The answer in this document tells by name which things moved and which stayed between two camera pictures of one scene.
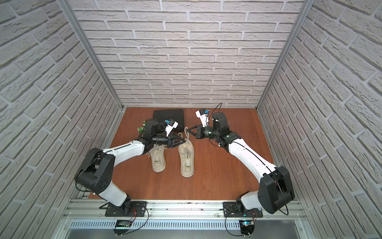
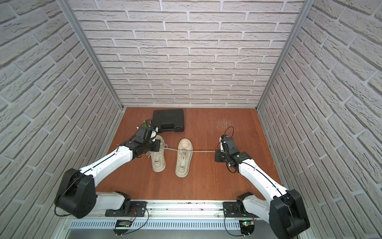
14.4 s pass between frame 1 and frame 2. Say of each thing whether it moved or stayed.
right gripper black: moved
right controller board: stayed
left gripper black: moved
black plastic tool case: stayed
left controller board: stayed
